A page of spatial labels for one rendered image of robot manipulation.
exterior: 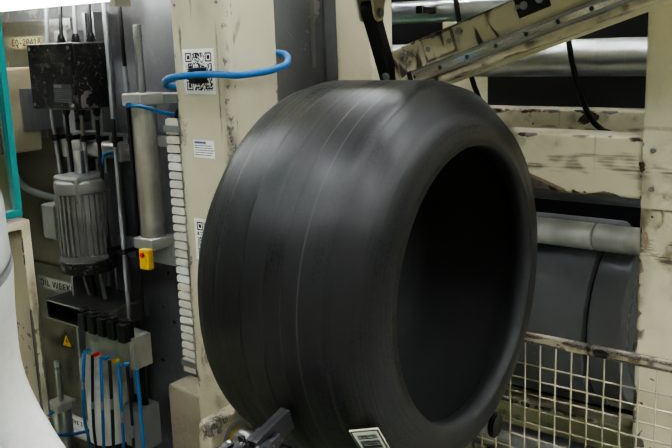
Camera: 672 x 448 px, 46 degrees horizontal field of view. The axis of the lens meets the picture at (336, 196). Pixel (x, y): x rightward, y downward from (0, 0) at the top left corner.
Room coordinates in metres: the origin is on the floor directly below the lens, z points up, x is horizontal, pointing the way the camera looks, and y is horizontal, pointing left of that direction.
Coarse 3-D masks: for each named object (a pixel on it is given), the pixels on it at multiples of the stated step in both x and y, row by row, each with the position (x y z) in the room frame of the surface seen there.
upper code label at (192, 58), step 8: (208, 48) 1.32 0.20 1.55; (184, 56) 1.36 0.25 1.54; (192, 56) 1.35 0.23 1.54; (200, 56) 1.33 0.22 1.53; (208, 56) 1.32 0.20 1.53; (184, 64) 1.36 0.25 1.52; (192, 64) 1.35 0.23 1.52; (200, 64) 1.33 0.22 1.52; (208, 64) 1.32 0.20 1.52; (184, 80) 1.36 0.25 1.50; (208, 80) 1.32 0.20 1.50; (192, 88) 1.35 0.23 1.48; (200, 88) 1.34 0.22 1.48; (208, 88) 1.33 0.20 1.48
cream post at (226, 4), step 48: (192, 0) 1.34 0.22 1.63; (240, 0) 1.33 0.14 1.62; (192, 48) 1.35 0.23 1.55; (240, 48) 1.33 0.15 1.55; (192, 96) 1.35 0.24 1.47; (240, 96) 1.32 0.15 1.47; (192, 144) 1.36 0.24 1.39; (192, 192) 1.36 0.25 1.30; (192, 240) 1.37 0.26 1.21; (192, 288) 1.37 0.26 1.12
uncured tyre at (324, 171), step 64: (256, 128) 1.14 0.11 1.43; (320, 128) 1.07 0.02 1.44; (384, 128) 1.03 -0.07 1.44; (448, 128) 1.08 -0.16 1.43; (256, 192) 1.04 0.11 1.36; (320, 192) 0.98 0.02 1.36; (384, 192) 0.98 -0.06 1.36; (448, 192) 1.45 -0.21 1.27; (512, 192) 1.28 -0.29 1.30; (256, 256) 1.00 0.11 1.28; (320, 256) 0.94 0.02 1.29; (384, 256) 0.95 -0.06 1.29; (448, 256) 1.46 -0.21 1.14; (512, 256) 1.38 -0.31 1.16; (256, 320) 0.98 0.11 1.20; (320, 320) 0.93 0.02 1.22; (384, 320) 0.95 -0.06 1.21; (448, 320) 1.41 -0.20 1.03; (512, 320) 1.27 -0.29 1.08; (256, 384) 1.01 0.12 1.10; (320, 384) 0.93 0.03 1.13; (384, 384) 0.95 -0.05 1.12; (448, 384) 1.31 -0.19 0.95
